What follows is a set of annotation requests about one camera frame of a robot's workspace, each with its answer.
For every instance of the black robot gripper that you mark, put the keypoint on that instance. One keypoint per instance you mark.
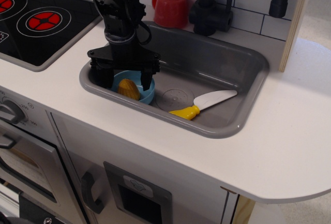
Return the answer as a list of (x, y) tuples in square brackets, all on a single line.
[(124, 53)]

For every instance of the yellow toy corn cob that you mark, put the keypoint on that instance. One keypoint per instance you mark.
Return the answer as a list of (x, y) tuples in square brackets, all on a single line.
[(129, 89)]

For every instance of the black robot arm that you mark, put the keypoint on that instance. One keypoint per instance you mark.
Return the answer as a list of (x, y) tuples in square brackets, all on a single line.
[(122, 18)]

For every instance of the light blue plastic bowl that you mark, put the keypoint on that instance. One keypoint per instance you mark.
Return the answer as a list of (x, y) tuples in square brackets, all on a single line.
[(145, 96)]

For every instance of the grey plastic sink basin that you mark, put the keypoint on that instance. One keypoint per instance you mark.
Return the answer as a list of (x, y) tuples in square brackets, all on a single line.
[(192, 65)]

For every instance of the red plastic cup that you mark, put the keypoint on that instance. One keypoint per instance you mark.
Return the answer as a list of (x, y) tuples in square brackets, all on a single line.
[(170, 13)]

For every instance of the grey dispenser panel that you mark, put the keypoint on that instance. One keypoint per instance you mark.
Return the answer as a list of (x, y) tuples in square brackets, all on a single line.
[(139, 198)]

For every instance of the black toy stovetop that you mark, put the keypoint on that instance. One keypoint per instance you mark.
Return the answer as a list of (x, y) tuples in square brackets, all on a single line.
[(35, 33)]

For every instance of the black toy faucet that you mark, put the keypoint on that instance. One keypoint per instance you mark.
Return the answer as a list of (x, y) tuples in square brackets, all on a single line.
[(208, 17)]

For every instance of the grey oven control knob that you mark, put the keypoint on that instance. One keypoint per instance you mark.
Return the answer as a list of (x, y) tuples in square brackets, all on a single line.
[(12, 112)]

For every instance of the grey oven door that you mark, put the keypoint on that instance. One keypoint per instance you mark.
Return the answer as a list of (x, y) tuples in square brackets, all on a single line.
[(35, 168)]

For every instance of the light wood side panel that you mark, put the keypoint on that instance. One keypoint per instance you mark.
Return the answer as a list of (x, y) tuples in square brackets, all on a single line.
[(293, 33)]

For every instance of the yellow handled toy spatula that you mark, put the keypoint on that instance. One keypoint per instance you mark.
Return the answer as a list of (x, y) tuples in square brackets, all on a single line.
[(203, 102)]

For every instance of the grey cabinet door handle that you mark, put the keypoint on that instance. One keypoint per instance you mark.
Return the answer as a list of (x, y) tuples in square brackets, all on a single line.
[(87, 182)]

